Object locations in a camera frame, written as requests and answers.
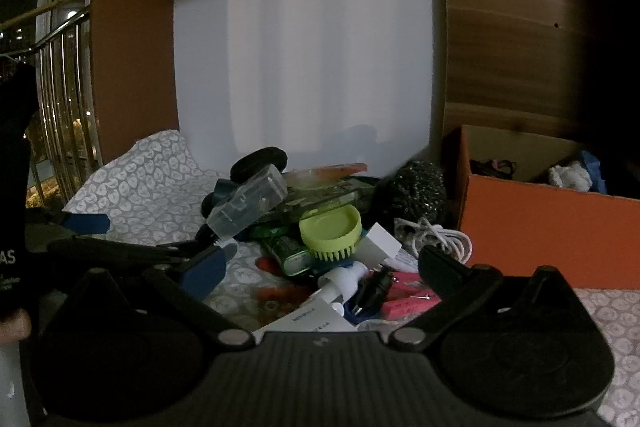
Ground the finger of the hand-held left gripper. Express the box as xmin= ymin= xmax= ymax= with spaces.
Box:
xmin=25 ymin=209 xmax=111 ymax=238
xmin=47 ymin=238 xmax=216 ymax=270

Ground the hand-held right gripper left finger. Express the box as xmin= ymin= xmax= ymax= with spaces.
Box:
xmin=65 ymin=243 xmax=256 ymax=350

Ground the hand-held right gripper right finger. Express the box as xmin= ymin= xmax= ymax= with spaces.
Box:
xmin=387 ymin=246 xmax=576 ymax=353

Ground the white pump bottle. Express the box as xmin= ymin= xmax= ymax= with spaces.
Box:
xmin=317 ymin=259 xmax=368 ymax=308

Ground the orange cardboard box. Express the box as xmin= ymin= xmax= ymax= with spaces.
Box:
xmin=442 ymin=124 xmax=640 ymax=290

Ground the person's left hand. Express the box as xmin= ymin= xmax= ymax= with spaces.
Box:
xmin=0 ymin=309 xmax=32 ymax=343

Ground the pink clothespin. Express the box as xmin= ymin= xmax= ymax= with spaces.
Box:
xmin=377 ymin=272 xmax=443 ymax=320

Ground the white power adapter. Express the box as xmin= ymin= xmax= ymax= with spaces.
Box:
xmin=357 ymin=227 xmax=403 ymax=265

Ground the black plug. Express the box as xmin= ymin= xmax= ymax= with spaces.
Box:
xmin=350 ymin=264 xmax=393 ymax=315

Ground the leaf-patterned grey tablecloth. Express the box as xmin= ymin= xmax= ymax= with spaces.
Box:
xmin=62 ymin=129 xmax=640 ymax=427

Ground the steel wool scrubber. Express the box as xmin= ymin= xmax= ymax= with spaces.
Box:
xmin=382 ymin=159 xmax=448 ymax=228

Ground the white printed carton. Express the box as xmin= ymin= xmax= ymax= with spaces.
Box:
xmin=252 ymin=297 xmax=358 ymax=335

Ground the yellow-green round brush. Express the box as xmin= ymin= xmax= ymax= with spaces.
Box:
xmin=298 ymin=205 xmax=362 ymax=264

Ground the green transparent bottle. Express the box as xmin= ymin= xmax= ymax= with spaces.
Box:
xmin=250 ymin=183 xmax=377 ymax=229

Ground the orange plastic piece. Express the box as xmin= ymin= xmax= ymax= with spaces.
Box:
xmin=282 ymin=162 xmax=368 ymax=188

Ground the white crumpled cloth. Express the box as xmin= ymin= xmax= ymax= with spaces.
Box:
xmin=547 ymin=161 xmax=593 ymax=192

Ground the blue cloth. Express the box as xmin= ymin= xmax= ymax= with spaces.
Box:
xmin=580 ymin=150 xmax=608 ymax=195

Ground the wooden board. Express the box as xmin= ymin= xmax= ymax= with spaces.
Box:
xmin=442 ymin=0 xmax=628 ymax=138

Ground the white cable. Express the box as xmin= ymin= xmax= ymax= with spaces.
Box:
xmin=393 ymin=217 xmax=473 ymax=265

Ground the black and pink strap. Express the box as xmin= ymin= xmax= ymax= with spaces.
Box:
xmin=470 ymin=157 xmax=518 ymax=180

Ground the brown wooden shelf frame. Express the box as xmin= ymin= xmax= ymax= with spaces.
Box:
xmin=90 ymin=0 xmax=640 ymax=168

